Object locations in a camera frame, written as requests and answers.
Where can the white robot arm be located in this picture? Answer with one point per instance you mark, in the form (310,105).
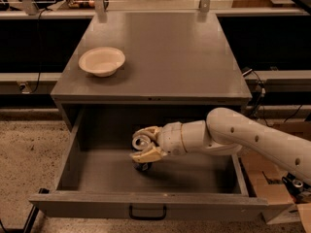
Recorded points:
(224,132)

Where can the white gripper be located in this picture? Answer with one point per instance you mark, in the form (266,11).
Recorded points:
(171,139)

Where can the black drawer handle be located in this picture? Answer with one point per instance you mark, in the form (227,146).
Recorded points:
(147,214)

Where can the grey metal drawer cabinet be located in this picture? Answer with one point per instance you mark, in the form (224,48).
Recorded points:
(174,58)

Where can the cardboard box with trash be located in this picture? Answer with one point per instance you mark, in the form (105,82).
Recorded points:
(288,201)

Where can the blue pepsi can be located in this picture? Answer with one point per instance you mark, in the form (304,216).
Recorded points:
(142,165)

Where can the open grey top drawer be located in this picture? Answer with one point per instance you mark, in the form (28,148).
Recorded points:
(97,178)

